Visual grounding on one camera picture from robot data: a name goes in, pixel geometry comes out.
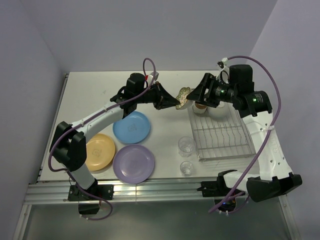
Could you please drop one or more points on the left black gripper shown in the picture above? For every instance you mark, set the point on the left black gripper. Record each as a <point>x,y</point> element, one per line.
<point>163,99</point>

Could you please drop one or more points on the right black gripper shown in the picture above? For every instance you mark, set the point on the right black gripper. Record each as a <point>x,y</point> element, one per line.
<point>209,81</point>

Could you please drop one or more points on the flower patterned small dish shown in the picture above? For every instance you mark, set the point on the flower patterned small dish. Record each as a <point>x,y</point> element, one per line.
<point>182,98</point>

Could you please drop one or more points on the brown white ceramic cup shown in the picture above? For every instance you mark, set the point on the brown white ceramic cup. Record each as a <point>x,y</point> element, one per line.
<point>199,109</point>

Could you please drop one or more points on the white ceramic bowl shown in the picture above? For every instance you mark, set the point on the white ceramic bowl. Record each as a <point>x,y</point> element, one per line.
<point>219,112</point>

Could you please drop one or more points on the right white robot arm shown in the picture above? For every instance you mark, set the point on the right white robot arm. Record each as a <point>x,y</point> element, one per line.
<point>275,177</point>

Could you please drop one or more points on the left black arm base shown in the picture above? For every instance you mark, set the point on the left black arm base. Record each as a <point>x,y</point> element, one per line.
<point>90,200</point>

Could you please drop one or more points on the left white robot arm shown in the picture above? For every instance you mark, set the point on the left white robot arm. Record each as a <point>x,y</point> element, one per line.
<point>69,144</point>

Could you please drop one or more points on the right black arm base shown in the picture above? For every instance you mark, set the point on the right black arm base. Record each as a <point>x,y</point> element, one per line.
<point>215,189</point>

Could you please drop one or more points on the blue plastic plate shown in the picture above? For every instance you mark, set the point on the blue plastic plate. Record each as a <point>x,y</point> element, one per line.
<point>132,129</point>

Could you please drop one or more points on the large clear glass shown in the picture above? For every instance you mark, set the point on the large clear glass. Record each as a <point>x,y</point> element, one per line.
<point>186,146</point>

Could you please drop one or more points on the small clear glass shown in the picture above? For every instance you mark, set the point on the small clear glass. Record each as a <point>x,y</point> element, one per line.
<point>186,168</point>

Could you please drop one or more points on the purple plastic plate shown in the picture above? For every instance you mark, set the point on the purple plastic plate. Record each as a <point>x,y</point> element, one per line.
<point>133,164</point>

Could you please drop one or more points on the orange plastic plate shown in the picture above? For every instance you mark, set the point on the orange plastic plate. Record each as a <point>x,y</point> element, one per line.
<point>100,151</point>

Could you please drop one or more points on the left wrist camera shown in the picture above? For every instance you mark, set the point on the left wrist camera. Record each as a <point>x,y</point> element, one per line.
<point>153,76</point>

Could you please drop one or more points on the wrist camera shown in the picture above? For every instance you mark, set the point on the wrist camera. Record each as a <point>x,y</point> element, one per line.
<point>223,74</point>
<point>153,76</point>

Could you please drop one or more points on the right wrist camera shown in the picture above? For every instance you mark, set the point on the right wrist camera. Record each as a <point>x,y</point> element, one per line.
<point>223,74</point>

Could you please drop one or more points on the metal wire dish rack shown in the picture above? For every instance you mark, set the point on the metal wire dish rack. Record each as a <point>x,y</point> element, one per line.
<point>225,138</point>

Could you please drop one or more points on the aluminium mounting rail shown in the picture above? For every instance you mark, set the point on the aluminium mounting rail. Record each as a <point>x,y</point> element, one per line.
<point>153,190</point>

